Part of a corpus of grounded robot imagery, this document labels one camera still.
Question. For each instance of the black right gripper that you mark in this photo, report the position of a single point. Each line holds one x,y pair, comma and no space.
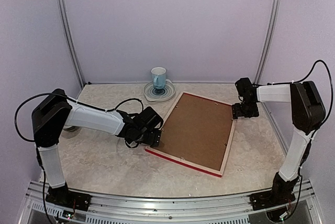
237,112

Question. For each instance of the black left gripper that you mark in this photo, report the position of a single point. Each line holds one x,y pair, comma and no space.
154,140

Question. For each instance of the brown cardboard backing board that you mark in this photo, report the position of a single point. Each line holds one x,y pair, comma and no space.
199,132

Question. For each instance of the red wooden picture frame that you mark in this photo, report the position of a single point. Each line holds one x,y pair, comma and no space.
183,162

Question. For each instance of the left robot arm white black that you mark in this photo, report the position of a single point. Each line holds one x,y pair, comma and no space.
57,111

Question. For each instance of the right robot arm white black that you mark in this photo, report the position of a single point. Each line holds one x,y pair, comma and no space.
307,113

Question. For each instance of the striped ceramic plate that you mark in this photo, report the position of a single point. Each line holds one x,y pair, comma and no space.
159,95

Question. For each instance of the light blue ceramic mug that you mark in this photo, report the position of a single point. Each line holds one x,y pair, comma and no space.
158,77

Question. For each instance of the small green ceramic bowl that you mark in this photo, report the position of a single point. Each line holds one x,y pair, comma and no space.
71,129

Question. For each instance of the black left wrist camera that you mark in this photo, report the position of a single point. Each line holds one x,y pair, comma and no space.
150,119

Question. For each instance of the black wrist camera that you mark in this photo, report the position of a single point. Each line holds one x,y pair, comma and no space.
245,89
150,119

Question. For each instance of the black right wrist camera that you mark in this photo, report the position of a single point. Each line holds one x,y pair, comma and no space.
245,89

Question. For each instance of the right aluminium corner post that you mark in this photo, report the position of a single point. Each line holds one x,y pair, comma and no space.
268,40

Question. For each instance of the aluminium corner post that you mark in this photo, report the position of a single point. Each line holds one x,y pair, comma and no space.
70,44
268,40

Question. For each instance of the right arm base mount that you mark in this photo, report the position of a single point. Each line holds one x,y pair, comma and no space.
281,193

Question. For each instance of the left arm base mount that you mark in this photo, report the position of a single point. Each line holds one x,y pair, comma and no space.
73,200

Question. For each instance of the aluminium front rail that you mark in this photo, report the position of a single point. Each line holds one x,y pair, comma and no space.
108,208

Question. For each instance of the left aluminium corner post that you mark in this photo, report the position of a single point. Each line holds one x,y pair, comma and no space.
70,44

